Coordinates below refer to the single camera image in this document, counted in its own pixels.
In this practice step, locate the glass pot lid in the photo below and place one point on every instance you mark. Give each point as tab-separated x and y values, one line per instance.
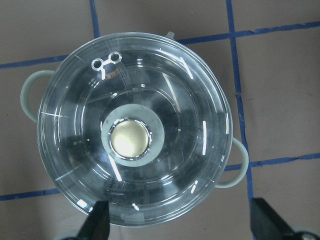
133	125

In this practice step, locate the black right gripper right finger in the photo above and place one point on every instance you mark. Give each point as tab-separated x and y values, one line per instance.
267	224

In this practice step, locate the brown paper table cover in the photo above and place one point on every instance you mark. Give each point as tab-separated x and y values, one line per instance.
266	56

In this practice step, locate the pale green steel pot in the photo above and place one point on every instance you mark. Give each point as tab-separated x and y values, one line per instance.
27	92

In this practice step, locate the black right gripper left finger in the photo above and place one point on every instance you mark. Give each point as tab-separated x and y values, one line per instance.
97	224

